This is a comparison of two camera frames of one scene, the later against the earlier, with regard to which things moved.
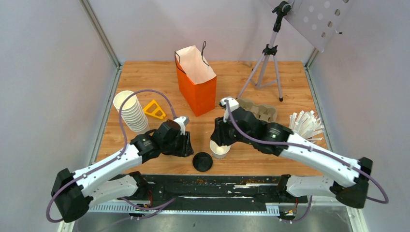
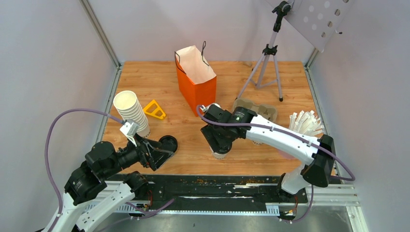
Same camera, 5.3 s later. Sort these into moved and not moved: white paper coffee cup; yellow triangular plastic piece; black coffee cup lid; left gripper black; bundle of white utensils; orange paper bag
Moved: left gripper black; black coffee cup lid
Not moved: yellow triangular plastic piece; white paper coffee cup; bundle of white utensils; orange paper bag
